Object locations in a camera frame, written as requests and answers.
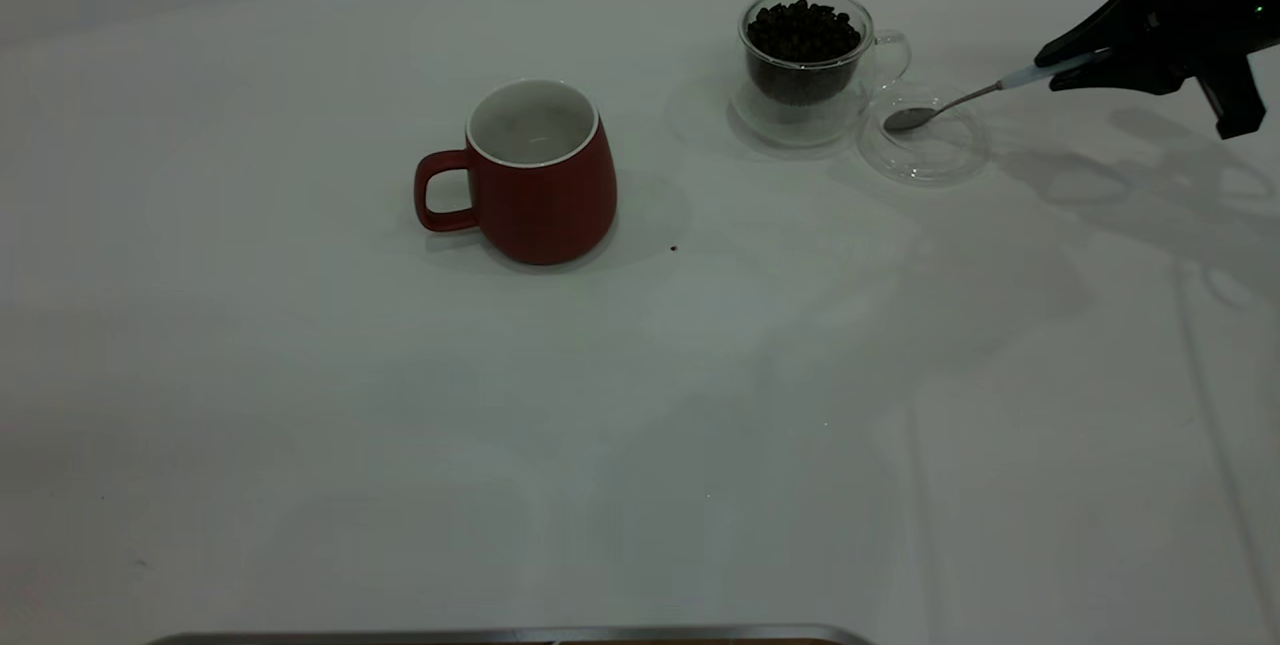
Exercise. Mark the clear glass cup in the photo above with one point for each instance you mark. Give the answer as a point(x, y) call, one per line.
point(800, 125)

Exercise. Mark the clear glass saucer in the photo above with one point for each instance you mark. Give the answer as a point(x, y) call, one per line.
point(925, 165)

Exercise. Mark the red ceramic mug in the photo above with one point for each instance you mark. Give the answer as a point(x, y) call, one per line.
point(550, 215)

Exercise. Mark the coffee beans heap in glass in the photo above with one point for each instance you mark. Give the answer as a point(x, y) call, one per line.
point(805, 30)

